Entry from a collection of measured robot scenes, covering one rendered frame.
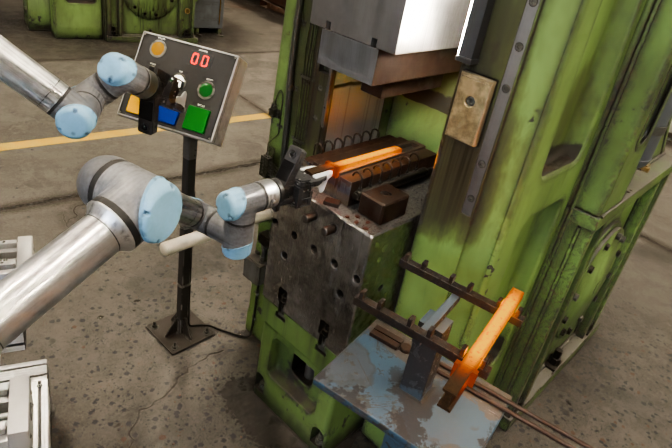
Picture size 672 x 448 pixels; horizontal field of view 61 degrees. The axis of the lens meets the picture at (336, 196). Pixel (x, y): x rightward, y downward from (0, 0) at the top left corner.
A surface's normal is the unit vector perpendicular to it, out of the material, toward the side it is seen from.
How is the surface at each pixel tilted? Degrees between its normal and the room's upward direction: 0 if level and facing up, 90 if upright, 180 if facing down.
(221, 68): 60
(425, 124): 90
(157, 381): 0
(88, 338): 0
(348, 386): 0
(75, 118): 90
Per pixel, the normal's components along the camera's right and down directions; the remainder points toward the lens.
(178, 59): -0.19, -0.08
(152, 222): 0.91, 0.29
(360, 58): -0.69, 0.24
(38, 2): 0.52, 0.47
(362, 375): 0.16, -0.87
